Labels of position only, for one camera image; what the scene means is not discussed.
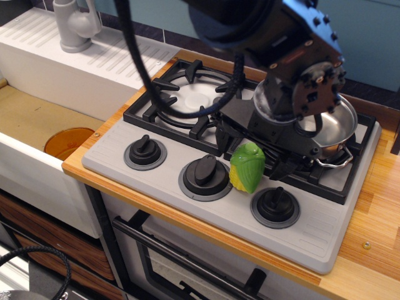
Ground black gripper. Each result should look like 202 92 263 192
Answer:
212 98 309 181

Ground green yellow toy corncob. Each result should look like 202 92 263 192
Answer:
229 142 266 194

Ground stainless steel pot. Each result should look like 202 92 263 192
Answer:
296 96 358 169

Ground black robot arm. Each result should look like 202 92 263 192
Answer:
189 1 344 180

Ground black middle stove knob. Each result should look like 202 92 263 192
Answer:
178 154 233 202

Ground black stove knob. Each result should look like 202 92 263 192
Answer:
178 154 233 202
123 134 168 171
251 186 301 229

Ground black right stove knob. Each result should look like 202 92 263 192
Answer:
251 186 301 229

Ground grey toy stove top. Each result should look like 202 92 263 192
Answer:
82 117 362 274

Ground black left stove knob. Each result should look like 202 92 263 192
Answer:
123 134 168 171

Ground black right burner grate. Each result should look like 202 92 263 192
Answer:
223 112 378 206

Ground black burner grate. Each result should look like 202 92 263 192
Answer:
223 112 378 206
123 59 245 156

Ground black left burner grate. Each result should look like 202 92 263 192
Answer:
123 59 245 156

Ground orange plastic plate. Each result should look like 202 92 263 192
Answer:
44 127 94 161

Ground wooden drawer fronts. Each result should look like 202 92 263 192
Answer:
1 191 124 299

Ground grey toy faucet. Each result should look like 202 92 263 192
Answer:
52 0 102 53

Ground white toy sink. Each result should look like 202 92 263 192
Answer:
0 6 182 240

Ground oven door with black handle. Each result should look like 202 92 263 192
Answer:
112 211 267 299

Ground black braided cable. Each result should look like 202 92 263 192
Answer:
0 246 72 300

